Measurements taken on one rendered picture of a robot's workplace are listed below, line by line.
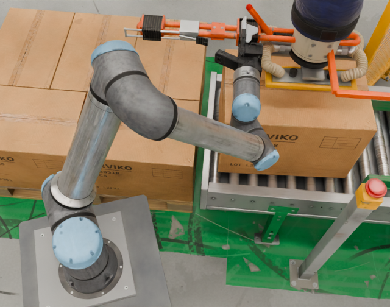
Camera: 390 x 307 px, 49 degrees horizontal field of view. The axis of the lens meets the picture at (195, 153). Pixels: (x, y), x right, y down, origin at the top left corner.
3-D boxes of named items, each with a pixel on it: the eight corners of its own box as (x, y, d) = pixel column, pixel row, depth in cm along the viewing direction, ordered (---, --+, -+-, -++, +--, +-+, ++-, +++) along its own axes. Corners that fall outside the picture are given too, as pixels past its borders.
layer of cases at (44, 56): (205, 68, 289) (207, 21, 255) (192, 202, 238) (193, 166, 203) (30, 55, 293) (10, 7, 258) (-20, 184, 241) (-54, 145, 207)
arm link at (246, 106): (230, 123, 142) (232, 104, 134) (231, 93, 149) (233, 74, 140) (259, 124, 142) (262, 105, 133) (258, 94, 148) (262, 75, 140)
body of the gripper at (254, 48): (259, 56, 156) (259, 81, 150) (235, 55, 156) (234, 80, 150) (262, 41, 149) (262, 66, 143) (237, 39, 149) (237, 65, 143)
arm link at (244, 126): (238, 149, 151) (241, 130, 141) (225, 125, 157) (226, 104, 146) (262, 141, 153) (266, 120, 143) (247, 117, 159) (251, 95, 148)
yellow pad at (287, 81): (353, 73, 165) (357, 64, 161) (356, 93, 160) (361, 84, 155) (264, 67, 166) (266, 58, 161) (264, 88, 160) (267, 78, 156)
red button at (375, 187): (381, 183, 149) (386, 178, 145) (384, 201, 145) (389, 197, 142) (361, 182, 149) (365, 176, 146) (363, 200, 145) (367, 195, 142)
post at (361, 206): (309, 268, 234) (381, 184, 149) (310, 281, 231) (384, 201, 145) (297, 267, 234) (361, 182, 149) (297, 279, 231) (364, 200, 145)
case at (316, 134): (334, 110, 222) (361, 55, 188) (345, 178, 201) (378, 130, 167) (218, 105, 222) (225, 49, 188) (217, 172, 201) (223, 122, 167)
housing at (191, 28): (199, 29, 162) (199, 19, 158) (198, 42, 158) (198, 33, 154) (180, 28, 162) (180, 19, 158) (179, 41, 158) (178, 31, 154)
